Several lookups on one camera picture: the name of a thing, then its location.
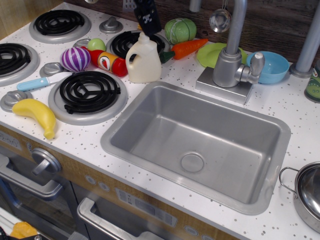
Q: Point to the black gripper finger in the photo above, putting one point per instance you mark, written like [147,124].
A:
[147,16]

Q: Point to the cream detergent bottle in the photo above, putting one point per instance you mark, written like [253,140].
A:
[142,61]

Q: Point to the silver sink basin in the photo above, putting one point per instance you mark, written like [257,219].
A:
[227,153]

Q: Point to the silver stove knob back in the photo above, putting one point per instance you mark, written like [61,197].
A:
[111,26]

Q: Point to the silver stove knob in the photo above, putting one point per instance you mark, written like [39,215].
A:
[13,97]
[51,68]
[82,43]
[111,26]

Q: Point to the green toy cabbage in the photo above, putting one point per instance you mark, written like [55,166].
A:
[180,30]

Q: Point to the back right black burner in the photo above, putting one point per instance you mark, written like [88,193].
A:
[120,44]

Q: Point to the black burner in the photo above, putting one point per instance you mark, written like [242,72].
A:
[88,98]
[120,44]
[59,26]
[17,62]

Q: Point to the orange toy carrot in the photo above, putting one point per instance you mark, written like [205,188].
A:
[183,49]

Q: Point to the small green toy fruit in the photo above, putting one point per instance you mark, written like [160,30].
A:
[96,44]

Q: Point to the red ketchup bottle toy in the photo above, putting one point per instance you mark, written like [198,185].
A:
[108,62]

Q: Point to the silver stove knob centre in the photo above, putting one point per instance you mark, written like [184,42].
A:
[82,43]

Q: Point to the hanging metal ladle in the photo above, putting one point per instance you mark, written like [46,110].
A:
[220,19]

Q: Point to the green plastic plate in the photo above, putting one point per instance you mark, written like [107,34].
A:
[209,53]

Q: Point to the purple striped toy onion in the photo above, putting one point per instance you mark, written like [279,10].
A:
[75,59]

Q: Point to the back left black burner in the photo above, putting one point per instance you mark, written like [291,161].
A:
[59,26]

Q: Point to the front right black burner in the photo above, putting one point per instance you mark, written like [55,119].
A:
[88,98]

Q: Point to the silver toy faucet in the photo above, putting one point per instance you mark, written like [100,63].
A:
[231,79]

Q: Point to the silver stove knob middle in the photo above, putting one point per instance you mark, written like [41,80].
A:
[51,68]

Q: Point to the front left black burner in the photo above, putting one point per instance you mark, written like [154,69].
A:
[17,62]

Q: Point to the blue plastic bowl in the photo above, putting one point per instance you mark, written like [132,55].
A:
[275,68]

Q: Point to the yellow toy banana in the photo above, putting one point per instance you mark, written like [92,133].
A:
[38,111]

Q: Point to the silver stove knob front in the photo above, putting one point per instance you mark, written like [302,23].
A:
[13,97]

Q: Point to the silver oven dial knob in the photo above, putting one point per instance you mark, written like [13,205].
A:
[45,162]

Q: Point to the green label toy can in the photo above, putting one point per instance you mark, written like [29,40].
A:
[312,90]

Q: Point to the yellow object on floor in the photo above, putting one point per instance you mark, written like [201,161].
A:
[23,230]

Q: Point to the blue handled toy knife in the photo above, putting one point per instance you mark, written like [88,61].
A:
[43,81]

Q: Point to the grey vertical post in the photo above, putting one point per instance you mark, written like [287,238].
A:
[303,67]

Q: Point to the silver oven door handle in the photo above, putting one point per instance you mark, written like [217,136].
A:
[48,192]

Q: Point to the silver dishwasher door handle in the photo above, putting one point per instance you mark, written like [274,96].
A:
[84,211]

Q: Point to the steel pot with handle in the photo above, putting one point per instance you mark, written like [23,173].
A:
[306,192]

